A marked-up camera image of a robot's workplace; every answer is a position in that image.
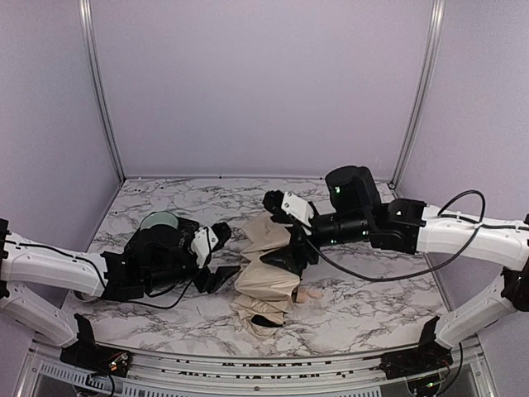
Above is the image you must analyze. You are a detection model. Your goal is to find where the right aluminium corner post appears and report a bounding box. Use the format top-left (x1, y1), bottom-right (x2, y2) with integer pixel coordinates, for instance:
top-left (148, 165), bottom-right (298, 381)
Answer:
top-left (390, 0), bottom-right (446, 190)

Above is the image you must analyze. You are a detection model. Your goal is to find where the aluminium corner post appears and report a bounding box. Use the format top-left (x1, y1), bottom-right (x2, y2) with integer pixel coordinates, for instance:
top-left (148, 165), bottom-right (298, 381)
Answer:
top-left (390, 0), bottom-right (446, 190)
top-left (79, 0), bottom-right (126, 185)

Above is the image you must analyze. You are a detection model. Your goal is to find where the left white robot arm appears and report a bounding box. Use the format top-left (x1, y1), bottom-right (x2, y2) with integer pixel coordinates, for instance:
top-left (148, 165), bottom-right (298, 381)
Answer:
top-left (1, 211), bottom-right (241, 348)

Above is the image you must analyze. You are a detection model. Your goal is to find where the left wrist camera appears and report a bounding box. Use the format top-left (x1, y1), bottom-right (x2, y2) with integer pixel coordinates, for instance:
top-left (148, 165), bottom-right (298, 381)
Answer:
top-left (189, 222), bottom-right (231, 269)

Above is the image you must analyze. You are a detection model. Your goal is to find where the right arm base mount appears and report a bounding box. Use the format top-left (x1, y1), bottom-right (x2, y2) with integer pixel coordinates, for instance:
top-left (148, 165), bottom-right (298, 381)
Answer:
top-left (379, 316), bottom-right (454, 380)

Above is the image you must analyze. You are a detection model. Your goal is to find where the beige and black folding umbrella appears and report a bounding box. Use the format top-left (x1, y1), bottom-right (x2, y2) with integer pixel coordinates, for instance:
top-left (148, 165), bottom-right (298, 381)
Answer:
top-left (231, 213), bottom-right (323, 339)

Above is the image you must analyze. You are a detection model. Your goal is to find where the clear glass cup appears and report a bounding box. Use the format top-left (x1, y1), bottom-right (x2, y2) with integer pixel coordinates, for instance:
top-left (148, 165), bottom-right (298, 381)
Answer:
top-left (69, 290), bottom-right (99, 304)

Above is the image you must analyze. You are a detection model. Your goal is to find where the aluminium front rail frame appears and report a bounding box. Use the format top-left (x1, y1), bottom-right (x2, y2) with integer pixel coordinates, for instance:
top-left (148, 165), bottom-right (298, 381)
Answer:
top-left (14, 336), bottom-right (498, 396)

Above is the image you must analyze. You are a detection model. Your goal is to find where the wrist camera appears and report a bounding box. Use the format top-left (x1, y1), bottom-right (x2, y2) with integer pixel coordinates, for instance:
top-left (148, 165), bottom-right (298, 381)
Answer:
top-left (263, 190), bottom-right (317, 225)
top-left (189, 222), bottom-right (231, 269)

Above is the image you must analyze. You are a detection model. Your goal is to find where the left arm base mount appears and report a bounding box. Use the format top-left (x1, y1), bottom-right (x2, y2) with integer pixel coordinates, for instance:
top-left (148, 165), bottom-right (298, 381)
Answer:
top-left (60, 313), bottom-right (131, 378)

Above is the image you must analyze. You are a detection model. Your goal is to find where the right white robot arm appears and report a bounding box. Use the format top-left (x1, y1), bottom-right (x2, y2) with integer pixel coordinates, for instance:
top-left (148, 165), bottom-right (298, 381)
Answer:
top-left (262, 165), bottom-right (528, 352)

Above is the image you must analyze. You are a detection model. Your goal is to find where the left aluminium corner post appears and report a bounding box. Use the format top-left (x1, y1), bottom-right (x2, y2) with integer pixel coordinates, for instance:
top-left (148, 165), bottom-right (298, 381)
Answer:
top-left (79, 0), bottom-right (126, 185)

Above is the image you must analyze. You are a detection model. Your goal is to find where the green lidded bowl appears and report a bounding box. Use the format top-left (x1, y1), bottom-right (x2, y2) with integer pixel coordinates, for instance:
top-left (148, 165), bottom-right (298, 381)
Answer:
top-left (139, 211), bottom-right (179, 230)

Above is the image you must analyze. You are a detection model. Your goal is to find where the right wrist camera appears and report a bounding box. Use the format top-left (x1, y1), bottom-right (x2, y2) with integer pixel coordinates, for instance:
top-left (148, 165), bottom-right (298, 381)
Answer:
top-left (263, 190), bottom-right (317, 225)

